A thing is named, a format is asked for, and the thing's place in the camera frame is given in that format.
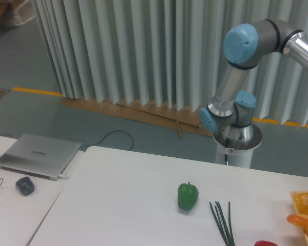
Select orange baguette bread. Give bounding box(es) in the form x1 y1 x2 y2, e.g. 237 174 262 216
286 214 308 230

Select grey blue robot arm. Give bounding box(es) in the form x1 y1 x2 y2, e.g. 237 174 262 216
199 19 308 132

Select flat brown cardboard sheet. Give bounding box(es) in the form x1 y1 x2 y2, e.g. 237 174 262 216
60 97 213 137

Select pale folding screen divider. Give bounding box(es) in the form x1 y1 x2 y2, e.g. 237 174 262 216
32 1 308 125

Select green bell pepper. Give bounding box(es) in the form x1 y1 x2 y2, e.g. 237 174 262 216
177 182 199 211

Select white usb plug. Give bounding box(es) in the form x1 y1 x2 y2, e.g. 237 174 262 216
58 174 70 179

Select silver laptop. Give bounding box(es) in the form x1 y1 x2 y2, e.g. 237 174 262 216
0 133 81 180

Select green chives bunch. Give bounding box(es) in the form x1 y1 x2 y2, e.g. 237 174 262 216
209 201 236 246

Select black computer mouse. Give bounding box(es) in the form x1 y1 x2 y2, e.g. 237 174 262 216
15 176 35 196

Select red bell pepper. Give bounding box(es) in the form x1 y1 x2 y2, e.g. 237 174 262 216
254 240 278 246

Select cardboard boxes in plastic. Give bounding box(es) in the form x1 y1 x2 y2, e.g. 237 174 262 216
0 0 35 27

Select black laptop power cable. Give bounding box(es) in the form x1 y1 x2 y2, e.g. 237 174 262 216
81 130 134 151

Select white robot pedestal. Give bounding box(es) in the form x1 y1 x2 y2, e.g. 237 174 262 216
213 124 262 169

